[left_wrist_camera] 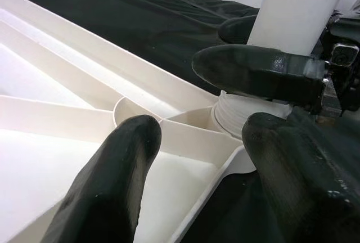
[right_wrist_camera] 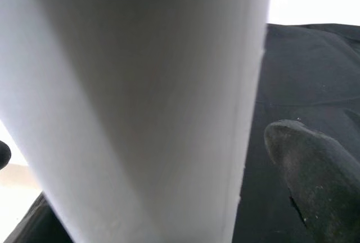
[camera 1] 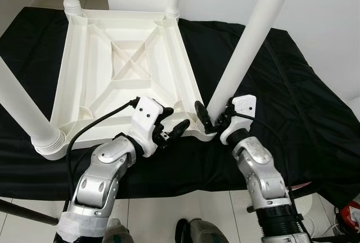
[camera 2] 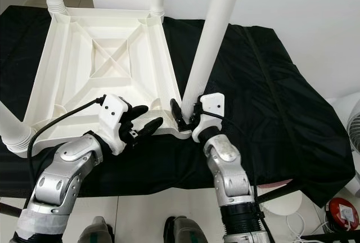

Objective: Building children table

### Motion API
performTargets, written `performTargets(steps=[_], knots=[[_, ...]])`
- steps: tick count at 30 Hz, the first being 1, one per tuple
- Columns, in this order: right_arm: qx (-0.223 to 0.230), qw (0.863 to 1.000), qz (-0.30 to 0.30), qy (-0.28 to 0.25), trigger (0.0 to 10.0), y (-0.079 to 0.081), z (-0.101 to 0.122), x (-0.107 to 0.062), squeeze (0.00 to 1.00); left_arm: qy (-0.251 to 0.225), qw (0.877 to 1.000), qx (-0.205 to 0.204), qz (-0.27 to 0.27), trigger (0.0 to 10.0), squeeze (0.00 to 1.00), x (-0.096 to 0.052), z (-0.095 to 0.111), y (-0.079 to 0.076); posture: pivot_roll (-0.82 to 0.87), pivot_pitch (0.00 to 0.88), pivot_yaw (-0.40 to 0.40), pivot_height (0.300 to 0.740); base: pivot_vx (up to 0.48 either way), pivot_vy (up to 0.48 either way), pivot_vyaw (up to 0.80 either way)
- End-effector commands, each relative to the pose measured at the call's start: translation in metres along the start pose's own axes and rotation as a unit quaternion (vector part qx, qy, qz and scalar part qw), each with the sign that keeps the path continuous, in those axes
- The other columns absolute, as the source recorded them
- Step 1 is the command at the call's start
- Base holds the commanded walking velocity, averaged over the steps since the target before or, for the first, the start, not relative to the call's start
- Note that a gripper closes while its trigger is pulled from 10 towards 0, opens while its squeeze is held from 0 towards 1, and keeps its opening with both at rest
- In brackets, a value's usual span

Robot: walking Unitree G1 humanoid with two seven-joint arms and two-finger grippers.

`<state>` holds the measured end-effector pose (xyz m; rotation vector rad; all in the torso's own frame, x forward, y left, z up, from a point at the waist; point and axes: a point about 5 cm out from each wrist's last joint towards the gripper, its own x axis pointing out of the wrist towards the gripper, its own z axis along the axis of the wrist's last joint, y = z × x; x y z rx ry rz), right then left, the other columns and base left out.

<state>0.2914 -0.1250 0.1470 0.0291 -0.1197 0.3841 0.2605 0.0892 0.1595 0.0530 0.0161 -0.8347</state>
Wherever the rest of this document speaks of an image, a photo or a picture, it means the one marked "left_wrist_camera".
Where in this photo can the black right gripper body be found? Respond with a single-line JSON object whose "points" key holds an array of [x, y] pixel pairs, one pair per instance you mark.
{"points": [[346, 85]]}

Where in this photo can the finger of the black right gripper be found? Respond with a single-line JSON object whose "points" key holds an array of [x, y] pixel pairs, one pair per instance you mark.
{"points": [[253, 71], [239, 29]]}

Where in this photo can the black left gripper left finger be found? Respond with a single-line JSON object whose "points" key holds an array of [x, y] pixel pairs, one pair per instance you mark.
{"points": [[112, 186]]}

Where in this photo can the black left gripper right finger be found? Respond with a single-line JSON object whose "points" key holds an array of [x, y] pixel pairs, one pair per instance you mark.
{"points": [[309, 192]]}

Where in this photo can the cream plastic children table top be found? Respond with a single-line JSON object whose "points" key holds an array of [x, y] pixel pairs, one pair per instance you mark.
{"points": [[70, 153]]}

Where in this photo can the white plastic table leg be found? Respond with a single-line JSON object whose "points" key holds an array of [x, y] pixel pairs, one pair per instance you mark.
{"points": [[295, 15]]}

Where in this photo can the black tablecloth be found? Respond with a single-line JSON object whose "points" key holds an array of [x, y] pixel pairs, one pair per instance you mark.
{"points": [[140, 23]]}

